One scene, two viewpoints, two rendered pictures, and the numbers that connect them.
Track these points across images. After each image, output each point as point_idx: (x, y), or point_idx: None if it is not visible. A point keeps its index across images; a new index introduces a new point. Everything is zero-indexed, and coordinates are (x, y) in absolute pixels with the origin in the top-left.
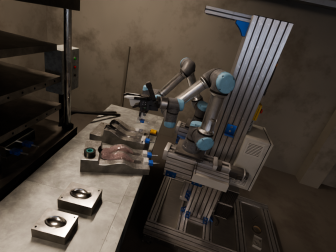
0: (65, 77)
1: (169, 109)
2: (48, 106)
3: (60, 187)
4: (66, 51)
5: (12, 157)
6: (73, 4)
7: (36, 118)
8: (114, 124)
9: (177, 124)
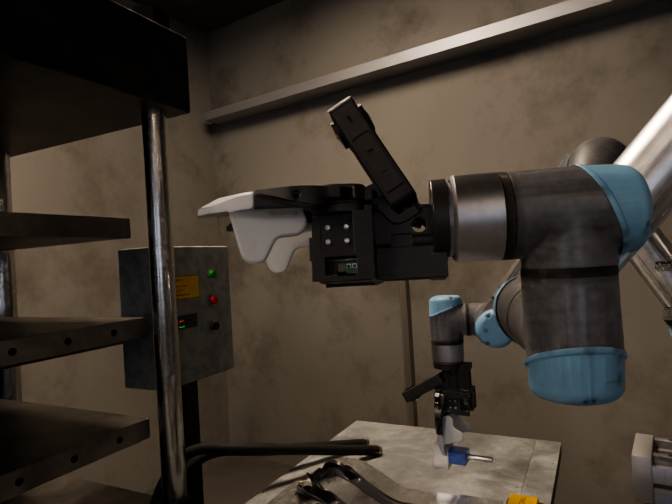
0: (154, 318)
1: (537, 248)
2: (95, 431)
3: None
4: (152, 231)
5: None
6: (162, 88)
7: (18, 477)
8: (331, 481)
9: (634, 451)
